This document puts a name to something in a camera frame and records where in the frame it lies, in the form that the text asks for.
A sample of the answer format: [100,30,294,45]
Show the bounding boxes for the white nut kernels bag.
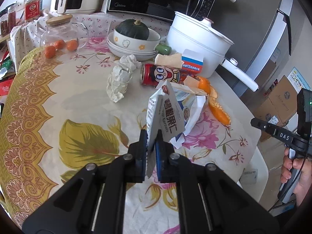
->
[146,80,185,177]

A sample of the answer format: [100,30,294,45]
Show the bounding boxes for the long orange peel strip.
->
[208,86,231,126]

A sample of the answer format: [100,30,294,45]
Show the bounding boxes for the white plastic trash bin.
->
[237,147,269,202]

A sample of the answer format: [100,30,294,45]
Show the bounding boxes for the person's right hand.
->
[280,147,312,208]

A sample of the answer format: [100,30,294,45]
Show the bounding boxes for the lower cardboard box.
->
[253,98,285,127]

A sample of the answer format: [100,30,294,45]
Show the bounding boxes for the cardboard box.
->
[253,98,285,127]
[269,75,298,123]

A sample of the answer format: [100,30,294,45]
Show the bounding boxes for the upper cardboard box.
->
[269,75,298,123]

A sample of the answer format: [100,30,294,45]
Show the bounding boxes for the blue white toothpaste box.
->
[170,82,208,148]

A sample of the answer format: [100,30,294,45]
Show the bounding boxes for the crumpled white paper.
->
[106,54,142,103]

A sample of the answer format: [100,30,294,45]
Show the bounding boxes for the red cartoon drink can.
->
[140,63,180,87]

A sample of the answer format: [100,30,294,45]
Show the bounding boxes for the floral tablecloth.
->
[1,37,261,233]

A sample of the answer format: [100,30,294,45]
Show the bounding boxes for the curled orange peel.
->
[183,75,211,95]

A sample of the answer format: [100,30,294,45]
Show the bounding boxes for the stacked white plates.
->
[106,32,158,61]

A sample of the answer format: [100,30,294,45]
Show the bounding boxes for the torn beige paper piece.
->
[154,53,184,69]

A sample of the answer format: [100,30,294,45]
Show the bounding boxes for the small blue orange carton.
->
[181,49,204,74]

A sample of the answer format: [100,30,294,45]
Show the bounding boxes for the green ceramic cup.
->
[154,43,172,55]

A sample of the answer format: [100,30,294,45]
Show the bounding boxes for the white floral bowl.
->
[113,28,161,52]

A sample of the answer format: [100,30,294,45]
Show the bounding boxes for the green kabocha squash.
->
[115,19,149,40]

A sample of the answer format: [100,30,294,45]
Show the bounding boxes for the grey refrigerator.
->
[208,0,295,96]

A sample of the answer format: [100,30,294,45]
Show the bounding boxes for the white electric cooking pot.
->
[166,11,259,92]

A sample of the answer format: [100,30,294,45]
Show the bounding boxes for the small orange tangerine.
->
[44,45,56,59]

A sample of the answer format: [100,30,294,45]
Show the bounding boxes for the glass jar with wooden lid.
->
[40,14,89,52]

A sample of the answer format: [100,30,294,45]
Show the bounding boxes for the red label spice jar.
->
[24,0,43,22]

